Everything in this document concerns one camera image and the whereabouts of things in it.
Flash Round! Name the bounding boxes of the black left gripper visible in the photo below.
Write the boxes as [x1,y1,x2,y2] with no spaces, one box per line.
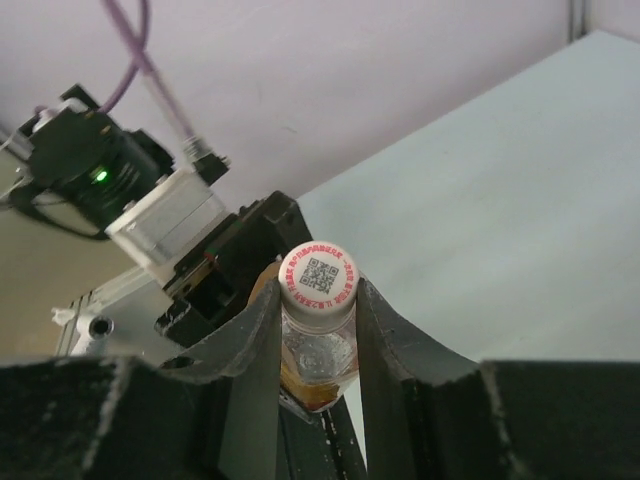
[154,191,312,348]

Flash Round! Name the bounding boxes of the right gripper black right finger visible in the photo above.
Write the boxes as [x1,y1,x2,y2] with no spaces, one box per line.
[356,280,639,479]

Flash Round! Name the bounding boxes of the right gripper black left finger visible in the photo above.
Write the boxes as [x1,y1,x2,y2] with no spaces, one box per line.
[1,281,281,479]

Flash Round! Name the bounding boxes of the white tea bottle cap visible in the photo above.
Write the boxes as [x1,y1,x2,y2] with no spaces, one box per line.
[278,240,360,334]

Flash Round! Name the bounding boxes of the yellow tea bottle red label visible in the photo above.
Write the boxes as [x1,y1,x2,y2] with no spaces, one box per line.
[249,262,358,411]

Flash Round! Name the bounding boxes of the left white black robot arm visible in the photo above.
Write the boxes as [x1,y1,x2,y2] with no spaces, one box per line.
[9,86,311,347]

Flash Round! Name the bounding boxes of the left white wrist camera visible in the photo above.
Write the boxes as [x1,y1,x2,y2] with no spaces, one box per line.
[106,169,229,285]

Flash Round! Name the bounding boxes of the black mounting base rail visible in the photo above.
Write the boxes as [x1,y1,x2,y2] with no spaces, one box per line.
[275,399,368,480]

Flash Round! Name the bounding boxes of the left aluminium frame post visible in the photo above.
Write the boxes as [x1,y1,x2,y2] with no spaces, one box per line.
[567,0,591,43]

